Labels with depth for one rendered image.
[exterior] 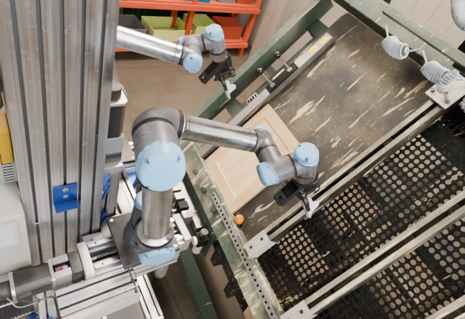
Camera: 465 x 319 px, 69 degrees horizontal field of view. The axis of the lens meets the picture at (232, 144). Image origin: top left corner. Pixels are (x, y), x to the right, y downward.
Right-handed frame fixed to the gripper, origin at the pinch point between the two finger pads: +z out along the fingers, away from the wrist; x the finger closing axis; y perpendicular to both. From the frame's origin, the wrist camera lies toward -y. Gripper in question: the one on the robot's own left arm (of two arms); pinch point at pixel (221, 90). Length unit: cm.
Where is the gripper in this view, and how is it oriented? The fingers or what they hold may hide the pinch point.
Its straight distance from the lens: 168.9
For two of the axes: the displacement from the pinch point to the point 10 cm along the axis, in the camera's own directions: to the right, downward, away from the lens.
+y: 8.7, -4.6, 1.9
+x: -4.8, -6.9, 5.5
